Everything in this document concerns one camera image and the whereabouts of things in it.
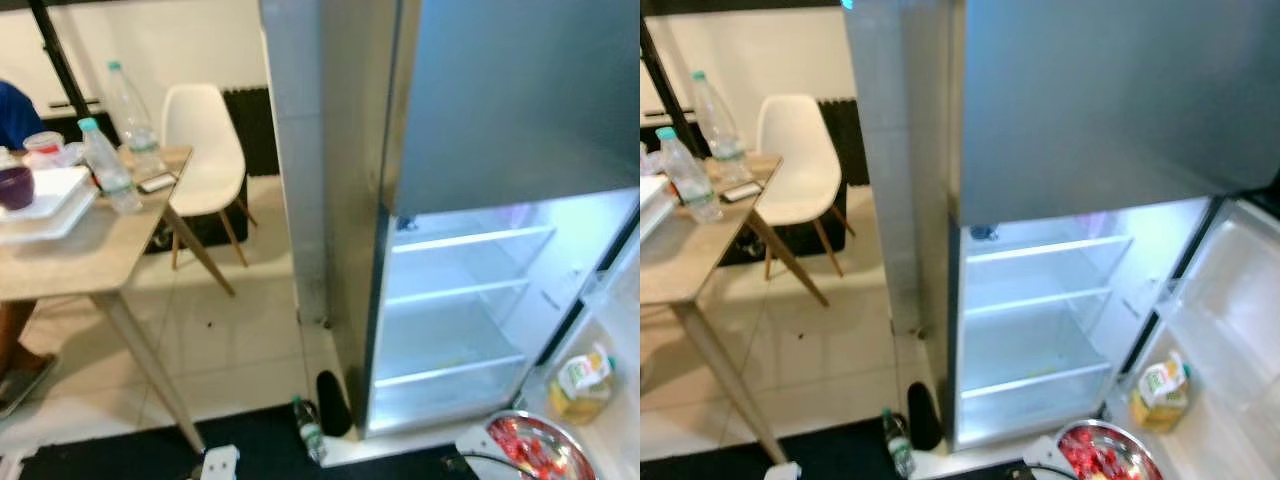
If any purple cup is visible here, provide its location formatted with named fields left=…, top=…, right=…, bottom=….
left=0, top=165, right=36, bottom=211

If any red white paper cup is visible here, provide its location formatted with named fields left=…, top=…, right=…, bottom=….
left=22, top=130, right=66, bottom=171

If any black slipper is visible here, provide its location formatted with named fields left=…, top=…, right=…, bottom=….
left=905, top=382, right=943, bottom=451
left=315, top=370, right=353, bottom=438

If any steel bowl with red fruit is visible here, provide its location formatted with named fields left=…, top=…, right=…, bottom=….
left=1055, top=420, right=1166, bottom=480
left=485, top=410, right=599, bottom=480

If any small clear water bottle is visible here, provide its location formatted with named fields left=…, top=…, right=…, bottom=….
left=655, top=127, right=723, bottom=224
left=78, top=117, right=144, bottom=214

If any black metal frame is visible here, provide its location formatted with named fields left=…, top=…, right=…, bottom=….
left=28, top=0, right=101, bottom=113
left=640, top=0, right=701, bottom=123

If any glass fridge shelf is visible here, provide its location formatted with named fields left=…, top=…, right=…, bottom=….
left=965, top=235, right=1133, bottom=263
left=962, top=288, right=1113, bottom=316
left=385, top=278, right=531, bottom=306
left=372, top=355, right=526, bottom=389
left=392, top=225, right=556, bottom=253
left=958, top=362, right=1113, bottom=399

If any white-lined fridge door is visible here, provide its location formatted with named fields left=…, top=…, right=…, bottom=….
left=520, top=190, right=641, bottom=480
left=1100, top=195, right=1280, bottom=480

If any person in blue shirt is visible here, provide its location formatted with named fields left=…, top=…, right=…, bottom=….
left=0, top=80, right=59, bottom=416

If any green label bottle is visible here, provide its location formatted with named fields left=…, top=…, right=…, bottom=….
left=290, top=395, right=329, bottom=466
left=880, top=408, right=916, bottom=479

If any grey fridge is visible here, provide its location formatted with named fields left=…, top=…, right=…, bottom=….
left=915, top=0, right=1280, bottom=480
left=320, top=0, right=641, bottom=480

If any white chair with wooden legs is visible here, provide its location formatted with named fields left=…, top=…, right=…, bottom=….
left=755, top=93, right=856, bottom=281
left=160, top=83, right=259, bottom=271

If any tall clear water bottle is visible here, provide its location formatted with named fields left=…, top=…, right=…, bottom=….
left=690, top=70, right=751, bottom=189
left=105, top=60, right=166, bottom=181

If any light wooden table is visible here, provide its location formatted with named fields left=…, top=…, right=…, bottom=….
left=0, top=145, right=238, bottom=456
left=640, top=155, right=829, bottom=466

